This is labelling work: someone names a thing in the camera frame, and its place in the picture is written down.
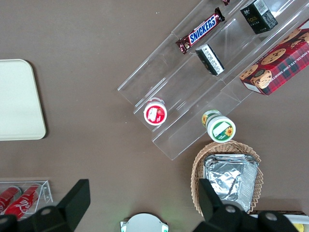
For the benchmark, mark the green lid sunflower cup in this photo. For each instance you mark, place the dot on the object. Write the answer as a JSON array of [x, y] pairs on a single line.
[[220, 130]]

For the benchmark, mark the red cola bottle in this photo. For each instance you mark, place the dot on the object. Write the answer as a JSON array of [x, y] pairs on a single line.
[[7, 195], [21, 203]]

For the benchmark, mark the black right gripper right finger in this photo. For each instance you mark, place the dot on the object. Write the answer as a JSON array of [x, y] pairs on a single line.
[[212, 207]]

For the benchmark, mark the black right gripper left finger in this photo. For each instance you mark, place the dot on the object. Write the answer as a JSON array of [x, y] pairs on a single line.
[[72, 200]]

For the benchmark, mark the small black carton box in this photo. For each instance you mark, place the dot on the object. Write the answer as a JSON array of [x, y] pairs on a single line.
[[212, 60], [256, 19]]

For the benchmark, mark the clear acrylic stepped shelf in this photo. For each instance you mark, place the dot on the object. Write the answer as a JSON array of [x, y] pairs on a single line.
[[154, 72]]

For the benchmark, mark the light wicker basket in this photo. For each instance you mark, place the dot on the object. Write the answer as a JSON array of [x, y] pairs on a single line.
[[243, 147]]

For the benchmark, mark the yellow snack packet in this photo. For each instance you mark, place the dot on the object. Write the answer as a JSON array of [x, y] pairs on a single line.
[[299, 227]]

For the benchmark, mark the red tartan cookie box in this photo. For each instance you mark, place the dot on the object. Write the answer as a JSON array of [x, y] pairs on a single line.
[[277, 65]]

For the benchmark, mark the silver foil food container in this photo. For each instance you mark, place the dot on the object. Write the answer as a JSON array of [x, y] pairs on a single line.
[[227, 176]]

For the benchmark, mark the clear acrylic bottle rack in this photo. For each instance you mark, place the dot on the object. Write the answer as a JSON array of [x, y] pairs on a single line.
[[47, 191]]

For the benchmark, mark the red lid yogurt cup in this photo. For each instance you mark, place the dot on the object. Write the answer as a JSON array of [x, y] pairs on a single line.
[[155, 113]]

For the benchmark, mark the beige plastic tray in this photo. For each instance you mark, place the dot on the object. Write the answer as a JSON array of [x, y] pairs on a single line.
[[17, 101]]

